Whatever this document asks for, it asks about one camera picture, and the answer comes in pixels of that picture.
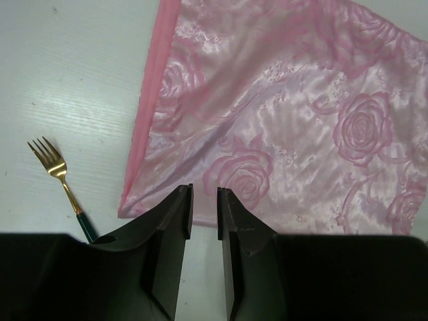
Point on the pink satin cloth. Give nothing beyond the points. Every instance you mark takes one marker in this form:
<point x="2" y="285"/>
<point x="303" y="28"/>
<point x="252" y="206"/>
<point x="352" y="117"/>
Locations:
<point x="314" y="113"/>

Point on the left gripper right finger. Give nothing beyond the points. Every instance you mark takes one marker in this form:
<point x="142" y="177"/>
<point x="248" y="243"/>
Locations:
<point x="272" y="276"/>

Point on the gold fork green handle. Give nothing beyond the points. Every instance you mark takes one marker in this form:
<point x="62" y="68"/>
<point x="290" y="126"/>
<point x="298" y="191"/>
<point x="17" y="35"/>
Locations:
<point x="55" y="165"/>

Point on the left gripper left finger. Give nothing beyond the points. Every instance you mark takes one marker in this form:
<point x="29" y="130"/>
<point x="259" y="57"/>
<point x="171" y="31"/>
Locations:
<point x="131" y="273"/>

